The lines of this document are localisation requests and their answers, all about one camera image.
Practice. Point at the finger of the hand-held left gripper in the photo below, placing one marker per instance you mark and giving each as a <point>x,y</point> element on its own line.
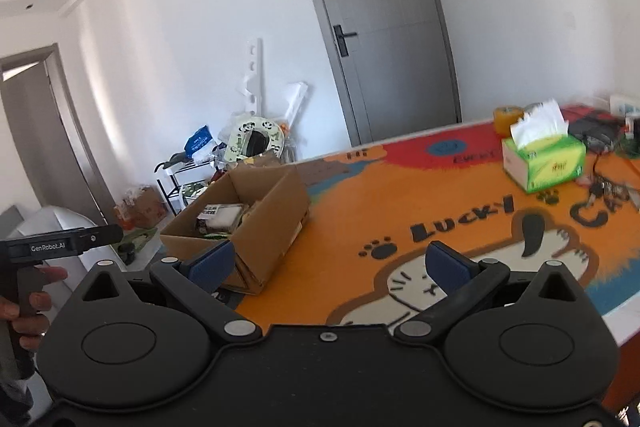
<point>100,237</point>

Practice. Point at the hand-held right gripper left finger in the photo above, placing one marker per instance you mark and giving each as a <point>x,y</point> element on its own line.
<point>212,264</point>

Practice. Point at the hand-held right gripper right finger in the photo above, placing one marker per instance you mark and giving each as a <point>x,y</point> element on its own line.
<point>447,268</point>

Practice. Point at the black white snack packet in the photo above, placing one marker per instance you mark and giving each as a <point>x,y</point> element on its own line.
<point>220,217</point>

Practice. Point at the person's left hand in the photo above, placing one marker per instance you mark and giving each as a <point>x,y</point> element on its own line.
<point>32,327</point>

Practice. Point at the printed cardboard box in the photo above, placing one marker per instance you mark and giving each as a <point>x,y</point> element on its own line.
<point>147,207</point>

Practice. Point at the black shoe rack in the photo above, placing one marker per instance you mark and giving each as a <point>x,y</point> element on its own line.
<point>167,187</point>

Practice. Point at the colourful cartoon table mat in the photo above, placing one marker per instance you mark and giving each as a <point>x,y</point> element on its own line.
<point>350,207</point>

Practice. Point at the brown wooden door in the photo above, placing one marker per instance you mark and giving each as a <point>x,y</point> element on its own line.
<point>45,132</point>

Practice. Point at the panda print toilet seat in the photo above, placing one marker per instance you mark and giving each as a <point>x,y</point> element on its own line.
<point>235,147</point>

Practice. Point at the blue plastic bag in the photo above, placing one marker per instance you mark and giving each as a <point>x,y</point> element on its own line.
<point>197,141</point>

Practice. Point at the green tissue box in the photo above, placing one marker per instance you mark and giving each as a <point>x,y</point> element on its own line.
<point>547,162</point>

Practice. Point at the yellow tape roll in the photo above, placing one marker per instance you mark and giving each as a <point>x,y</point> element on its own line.
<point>507,122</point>

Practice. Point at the bunch of keys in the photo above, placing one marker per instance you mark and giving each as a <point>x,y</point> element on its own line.
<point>607,192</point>

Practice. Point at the short white foam board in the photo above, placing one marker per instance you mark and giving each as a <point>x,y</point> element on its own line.
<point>295,102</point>

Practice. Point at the tall white foam board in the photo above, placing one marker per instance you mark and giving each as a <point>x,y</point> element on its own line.
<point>252,77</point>

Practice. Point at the orange chair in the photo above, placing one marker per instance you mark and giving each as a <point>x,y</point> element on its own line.
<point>622,394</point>

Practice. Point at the grey door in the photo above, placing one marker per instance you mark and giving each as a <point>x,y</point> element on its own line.
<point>385,32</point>

